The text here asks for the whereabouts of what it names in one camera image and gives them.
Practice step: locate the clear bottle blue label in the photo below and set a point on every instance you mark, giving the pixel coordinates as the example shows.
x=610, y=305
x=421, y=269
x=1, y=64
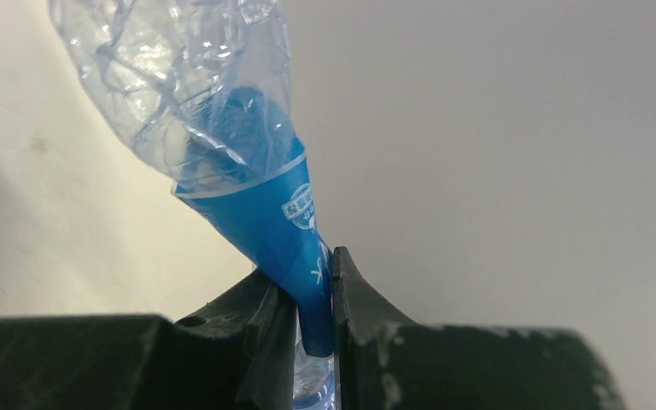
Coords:
x=200, y=92

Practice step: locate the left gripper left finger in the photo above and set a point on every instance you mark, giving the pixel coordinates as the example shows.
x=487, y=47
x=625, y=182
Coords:
x=236, y=352

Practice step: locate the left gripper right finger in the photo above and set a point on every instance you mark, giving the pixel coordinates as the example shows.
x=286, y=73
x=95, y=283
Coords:
x=385, y=360

